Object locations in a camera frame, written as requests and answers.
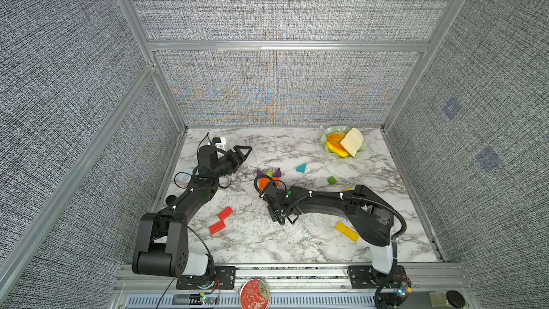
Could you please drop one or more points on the red rectangle block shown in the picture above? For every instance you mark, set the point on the red rectangle block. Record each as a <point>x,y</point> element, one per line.
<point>226,213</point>
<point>217,227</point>

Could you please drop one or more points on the orange rectangle block top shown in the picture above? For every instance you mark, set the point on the orange rectangle block top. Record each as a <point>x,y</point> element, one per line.
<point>266,180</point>

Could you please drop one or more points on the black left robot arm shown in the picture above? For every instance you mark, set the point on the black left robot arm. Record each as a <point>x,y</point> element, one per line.
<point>162,247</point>

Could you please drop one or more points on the orange rectangle block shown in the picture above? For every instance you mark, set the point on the orange rectangle block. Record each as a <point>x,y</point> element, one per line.
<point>266,180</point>
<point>262,186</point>

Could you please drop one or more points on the green glass plate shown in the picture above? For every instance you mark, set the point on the green glass plate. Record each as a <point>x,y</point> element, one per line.
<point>330,130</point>

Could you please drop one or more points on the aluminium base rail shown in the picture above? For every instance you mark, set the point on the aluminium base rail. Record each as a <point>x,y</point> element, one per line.
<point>323,285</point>

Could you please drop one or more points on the green cube block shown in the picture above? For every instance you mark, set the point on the green cube block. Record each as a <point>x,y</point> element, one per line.
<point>332,180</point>

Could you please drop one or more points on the white round object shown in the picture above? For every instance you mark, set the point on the white round object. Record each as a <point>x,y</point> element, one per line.
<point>182,179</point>

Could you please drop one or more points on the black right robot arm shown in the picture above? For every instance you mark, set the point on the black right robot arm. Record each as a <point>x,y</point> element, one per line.
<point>372,218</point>

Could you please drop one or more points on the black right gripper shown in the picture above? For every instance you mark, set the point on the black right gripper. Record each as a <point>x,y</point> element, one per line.
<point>273,217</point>

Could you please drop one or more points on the yellow rectangle block near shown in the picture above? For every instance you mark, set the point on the yellow rectangle block near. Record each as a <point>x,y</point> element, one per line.
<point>347,232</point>

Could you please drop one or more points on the beige bread slice toy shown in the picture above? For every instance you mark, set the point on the beige bread slice toy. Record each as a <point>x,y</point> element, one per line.
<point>352,141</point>

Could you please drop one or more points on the red rectangle block upper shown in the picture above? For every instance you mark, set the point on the red rectangle block upper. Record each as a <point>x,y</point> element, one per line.
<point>226,213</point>

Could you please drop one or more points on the red rectangle block lower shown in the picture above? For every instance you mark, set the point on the red rectangle block lower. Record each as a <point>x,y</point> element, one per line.
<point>217,227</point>

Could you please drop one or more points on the teal triangle block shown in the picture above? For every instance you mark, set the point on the teal triangle block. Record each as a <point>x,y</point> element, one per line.
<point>301,168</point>

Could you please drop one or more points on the orange round food toy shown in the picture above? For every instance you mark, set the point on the orange round food toy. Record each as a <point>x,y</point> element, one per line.
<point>336,138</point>

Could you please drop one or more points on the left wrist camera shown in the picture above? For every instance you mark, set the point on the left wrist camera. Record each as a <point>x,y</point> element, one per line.
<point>219,142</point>

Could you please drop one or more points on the yellow banana toy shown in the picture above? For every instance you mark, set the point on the yellow banana toy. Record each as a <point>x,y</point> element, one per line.
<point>337,149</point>

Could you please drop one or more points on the red round tin lid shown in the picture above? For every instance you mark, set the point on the red round tin lid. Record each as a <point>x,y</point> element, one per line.
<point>255,294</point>

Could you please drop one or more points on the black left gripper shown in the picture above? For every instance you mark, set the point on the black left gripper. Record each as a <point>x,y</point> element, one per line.
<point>235,162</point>

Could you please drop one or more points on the black knob on box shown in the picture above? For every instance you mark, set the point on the black knob on box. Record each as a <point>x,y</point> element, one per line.
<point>447,299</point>

